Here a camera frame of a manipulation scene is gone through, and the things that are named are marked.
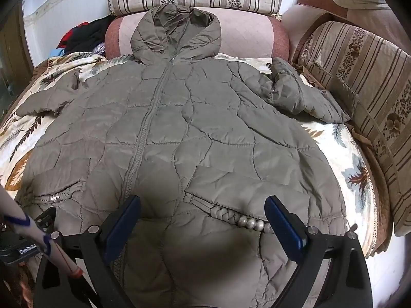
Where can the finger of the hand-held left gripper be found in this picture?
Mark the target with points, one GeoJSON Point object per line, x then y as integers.
{"type": "Point", "coordinates": [46, 218]}

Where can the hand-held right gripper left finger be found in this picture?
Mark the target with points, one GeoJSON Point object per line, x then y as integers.
{"type": "Point", "coordinates": [123, 224]}

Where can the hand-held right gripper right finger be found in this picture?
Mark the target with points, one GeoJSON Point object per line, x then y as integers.
{"type": "Point", "coordinates": [284, 224]}

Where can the olive quilted hooded jacket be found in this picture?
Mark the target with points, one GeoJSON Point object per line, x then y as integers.
{"type": "Point", "coordinates": [199, 128]}

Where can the black clothes pile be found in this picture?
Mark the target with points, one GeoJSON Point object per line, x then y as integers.
{"type": "Point", "coordinates": [93, 33]}

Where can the leaf print blanket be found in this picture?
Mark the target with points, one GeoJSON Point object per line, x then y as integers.
{"type": "Point", "coordinates": [337, 154]}

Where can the light blue cloth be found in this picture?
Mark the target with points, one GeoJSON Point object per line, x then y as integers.
{"type": "Point", "coordinates": [55, 53]}

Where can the square striped floral cushion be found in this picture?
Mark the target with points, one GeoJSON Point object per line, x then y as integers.
{"type": "Point", "coordinates": [366, 80]}

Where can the clear plastic bag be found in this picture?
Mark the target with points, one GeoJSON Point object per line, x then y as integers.
{"type": "Point", "coordinates": [99, 49]}

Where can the red garment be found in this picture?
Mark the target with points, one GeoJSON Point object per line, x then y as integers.
{"type": "Point", "coordinates": [69, 37]}

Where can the pink quilted bolster cushion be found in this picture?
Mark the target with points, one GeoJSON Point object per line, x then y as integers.
{"type": "Point", "coordinates": [247, 29]}

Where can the brown pink cushion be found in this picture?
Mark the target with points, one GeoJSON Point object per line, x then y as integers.
{"type": "Point", "coordinates": [369, 16]}

